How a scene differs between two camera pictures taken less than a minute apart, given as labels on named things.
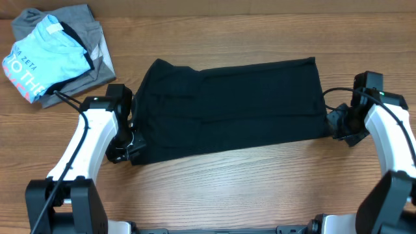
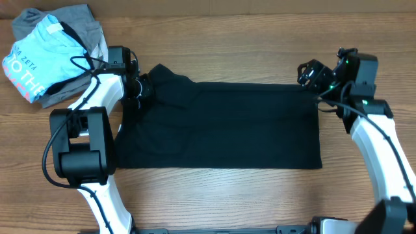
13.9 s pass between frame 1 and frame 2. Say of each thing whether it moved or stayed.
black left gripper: moved
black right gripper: moved
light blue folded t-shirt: stayed
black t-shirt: moved
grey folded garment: stayed
